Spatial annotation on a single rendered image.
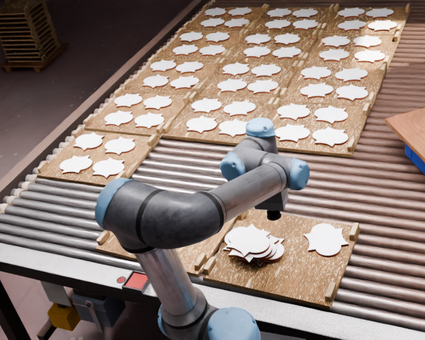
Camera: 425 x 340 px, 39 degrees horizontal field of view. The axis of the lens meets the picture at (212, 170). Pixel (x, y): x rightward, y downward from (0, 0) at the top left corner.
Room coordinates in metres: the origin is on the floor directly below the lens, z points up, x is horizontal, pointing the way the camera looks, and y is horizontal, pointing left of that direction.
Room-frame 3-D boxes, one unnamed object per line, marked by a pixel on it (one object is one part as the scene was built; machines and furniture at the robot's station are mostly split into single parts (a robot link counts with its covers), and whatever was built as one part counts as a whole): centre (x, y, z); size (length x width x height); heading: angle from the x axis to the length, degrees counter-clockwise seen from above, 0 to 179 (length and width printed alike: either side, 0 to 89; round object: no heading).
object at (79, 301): (1.50, 0.48, 0.77); 0.14 x 0.11 x 0.18; 60
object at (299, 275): (1.40, -0.17, 0.93); 0.41 x 0.35 x 0.02; 58
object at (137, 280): (1.41, 0.31, 0.92); 0.06 x 0.06 x 0.01; 60
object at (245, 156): (1.25, -0.09, 1.40); 0.11 x 0.11 x 0.08; 48
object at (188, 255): (1.63, 0.18, 0.93); 0.41 x 0.35 x 0.02; 56
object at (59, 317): (1.59, 0.64, 0.74); 0.09 x 0.08 x 0.24; 60
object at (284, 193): (1.34, -0.15, 1.25); 0.10 x 0.09 x 0.16; 156
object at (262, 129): (1.34, -0.14, 1.41); 0.09 x 0.08 x 0.11; 138
